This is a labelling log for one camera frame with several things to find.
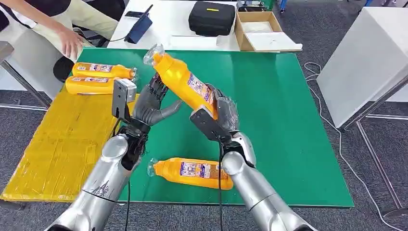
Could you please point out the blue tablet folio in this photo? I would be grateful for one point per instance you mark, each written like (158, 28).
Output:
(138, 29)

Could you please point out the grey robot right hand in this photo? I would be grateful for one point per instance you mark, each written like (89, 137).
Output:
(228, 113)

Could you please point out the grey metal table frame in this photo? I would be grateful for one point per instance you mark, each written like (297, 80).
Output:
(27, 84)

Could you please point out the person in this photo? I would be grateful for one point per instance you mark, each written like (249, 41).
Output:
(92, 22)

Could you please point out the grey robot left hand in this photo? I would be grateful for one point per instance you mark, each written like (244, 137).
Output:
(149, 108)

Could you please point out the white side table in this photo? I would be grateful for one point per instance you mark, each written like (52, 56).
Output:
(361, 62)

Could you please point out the open cardboard box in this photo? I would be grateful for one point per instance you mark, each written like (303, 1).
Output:
(241, 36)

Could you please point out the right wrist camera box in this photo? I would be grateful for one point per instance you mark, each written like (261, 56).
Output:
(207, 126)

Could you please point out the green table mat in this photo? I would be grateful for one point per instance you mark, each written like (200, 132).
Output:
(271, 111)

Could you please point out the black stool base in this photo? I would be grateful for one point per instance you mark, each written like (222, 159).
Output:
(62, 69)

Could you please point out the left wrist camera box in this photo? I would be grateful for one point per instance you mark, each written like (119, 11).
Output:
(122, 95)

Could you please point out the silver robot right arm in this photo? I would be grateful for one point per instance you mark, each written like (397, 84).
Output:
(255, 191)

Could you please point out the black phone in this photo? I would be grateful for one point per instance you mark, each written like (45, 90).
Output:
(133, 14)

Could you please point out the black carry case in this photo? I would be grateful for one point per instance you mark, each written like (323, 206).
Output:
(211, 17)

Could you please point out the white foam insert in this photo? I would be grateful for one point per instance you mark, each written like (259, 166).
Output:
(257, 27)

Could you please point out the yellow plastic sheet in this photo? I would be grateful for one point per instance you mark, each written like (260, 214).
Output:
(57, 150)

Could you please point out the person's hand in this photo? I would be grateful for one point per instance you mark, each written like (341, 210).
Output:
(70, 41)

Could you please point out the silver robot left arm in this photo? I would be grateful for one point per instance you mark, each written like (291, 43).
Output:
(102, 185)

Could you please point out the orange drink bottle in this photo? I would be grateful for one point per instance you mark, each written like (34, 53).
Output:
(178, 79)
(89, 86)
(98, 70)
(191, 173)

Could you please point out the white desk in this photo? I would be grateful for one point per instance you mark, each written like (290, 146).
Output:
(169, 20)

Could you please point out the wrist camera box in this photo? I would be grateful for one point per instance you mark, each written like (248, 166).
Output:
(207, 126)
(122, 95)

